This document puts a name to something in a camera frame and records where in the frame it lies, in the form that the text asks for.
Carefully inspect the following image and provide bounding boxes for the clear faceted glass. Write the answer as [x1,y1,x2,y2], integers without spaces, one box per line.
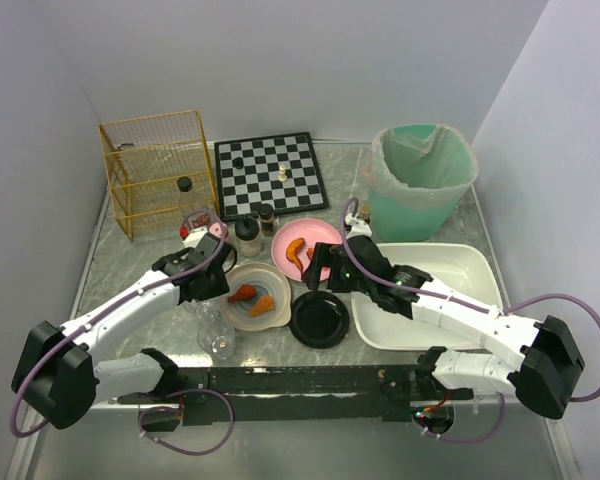
[183,300,219,324]

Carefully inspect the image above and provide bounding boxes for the beige bowl with handles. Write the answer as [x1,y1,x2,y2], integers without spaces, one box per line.
[217,263,291,332]

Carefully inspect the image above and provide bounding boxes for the clear drinking glass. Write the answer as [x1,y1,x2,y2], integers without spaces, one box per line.
[197,319,236,360]

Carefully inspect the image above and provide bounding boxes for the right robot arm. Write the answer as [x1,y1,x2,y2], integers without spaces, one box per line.
[301,235,585,419]

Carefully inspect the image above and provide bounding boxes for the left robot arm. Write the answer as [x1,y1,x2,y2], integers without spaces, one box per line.
[11,233,234,429]

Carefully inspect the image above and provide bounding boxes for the pink plate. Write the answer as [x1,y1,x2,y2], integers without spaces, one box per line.
[271,218,342,282]

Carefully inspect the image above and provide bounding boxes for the orange chicken wing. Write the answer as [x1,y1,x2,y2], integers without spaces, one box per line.
[285,237,305,274]

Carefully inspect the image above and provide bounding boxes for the red chicken drumstick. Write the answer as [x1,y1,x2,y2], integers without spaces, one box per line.
[227,284,257,303]

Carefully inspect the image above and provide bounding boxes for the black plate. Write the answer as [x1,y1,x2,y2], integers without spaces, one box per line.
[289,291,350,349]

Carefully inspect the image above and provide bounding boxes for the pink lid spice jar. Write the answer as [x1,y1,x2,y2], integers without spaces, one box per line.
[209,222,229,240]

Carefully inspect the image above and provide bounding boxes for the orange fried nugget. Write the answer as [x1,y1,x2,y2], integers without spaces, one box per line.
[248,295,276,318]

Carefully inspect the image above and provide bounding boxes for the yellow label sauce bottle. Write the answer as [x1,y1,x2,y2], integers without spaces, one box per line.
[358,204,371,224]

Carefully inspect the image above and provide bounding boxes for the black lid seasoning jar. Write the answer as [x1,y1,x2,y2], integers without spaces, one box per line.
[234,215,262,258]

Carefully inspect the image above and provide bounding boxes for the small dark pepper shaker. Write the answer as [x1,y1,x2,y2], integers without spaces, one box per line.
[257,203,276,237]

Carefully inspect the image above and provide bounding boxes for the clear vinegar bottle red label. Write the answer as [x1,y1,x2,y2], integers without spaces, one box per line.
[177,176,213,237]

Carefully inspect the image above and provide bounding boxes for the white chess pawn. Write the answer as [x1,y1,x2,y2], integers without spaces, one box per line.
[278,165,287,183]

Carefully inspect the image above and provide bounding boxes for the black white chessboard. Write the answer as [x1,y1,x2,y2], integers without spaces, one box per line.
[214,132,329,222]

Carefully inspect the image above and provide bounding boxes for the white plastic tray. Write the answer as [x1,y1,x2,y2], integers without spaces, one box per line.
[349,242,501,351]

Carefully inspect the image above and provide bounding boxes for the green plastic trash bin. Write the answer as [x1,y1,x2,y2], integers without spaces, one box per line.
[362,124,479,242]

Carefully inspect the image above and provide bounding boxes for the clear trash bag liner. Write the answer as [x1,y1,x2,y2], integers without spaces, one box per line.
[361,124,479,210]

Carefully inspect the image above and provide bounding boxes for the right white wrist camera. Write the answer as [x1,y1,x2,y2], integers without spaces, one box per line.
[344,213,372,240]

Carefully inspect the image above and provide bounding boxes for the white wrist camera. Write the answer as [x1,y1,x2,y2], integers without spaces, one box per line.
[179,226,209,248]
[344,213,372,240]

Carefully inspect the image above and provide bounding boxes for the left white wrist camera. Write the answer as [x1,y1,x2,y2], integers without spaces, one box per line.
[179,226,209,248]

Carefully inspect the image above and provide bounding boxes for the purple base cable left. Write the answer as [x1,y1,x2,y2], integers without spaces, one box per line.
[137,389,235,456]

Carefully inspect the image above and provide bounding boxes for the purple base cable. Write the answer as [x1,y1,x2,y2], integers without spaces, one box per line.
[412,392,507,445]
[137,389,235,456]

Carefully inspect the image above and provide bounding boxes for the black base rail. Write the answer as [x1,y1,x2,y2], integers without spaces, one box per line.
[117,364,473,426]

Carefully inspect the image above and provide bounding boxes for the yellow wire basket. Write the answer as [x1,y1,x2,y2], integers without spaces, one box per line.
[99,110,219,241]

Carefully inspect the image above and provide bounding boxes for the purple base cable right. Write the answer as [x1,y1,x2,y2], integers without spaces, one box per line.
[412,392,507,445]

